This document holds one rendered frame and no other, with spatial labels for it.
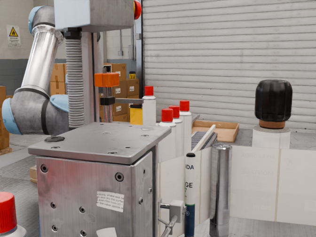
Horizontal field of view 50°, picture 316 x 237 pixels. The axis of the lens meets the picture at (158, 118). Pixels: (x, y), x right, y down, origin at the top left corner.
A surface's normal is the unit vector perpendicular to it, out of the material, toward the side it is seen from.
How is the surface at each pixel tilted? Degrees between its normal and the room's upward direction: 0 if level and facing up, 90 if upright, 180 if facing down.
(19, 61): 90
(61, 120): 92
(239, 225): 0
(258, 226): 0
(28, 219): 0
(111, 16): 90
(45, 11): 50
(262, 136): 92
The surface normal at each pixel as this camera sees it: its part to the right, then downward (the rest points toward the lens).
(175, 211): -0.30, 0.17
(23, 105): 0.00, -0.50
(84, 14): -0.79, 0.11
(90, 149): 0.00, -0.98
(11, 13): 0.87, 0.09
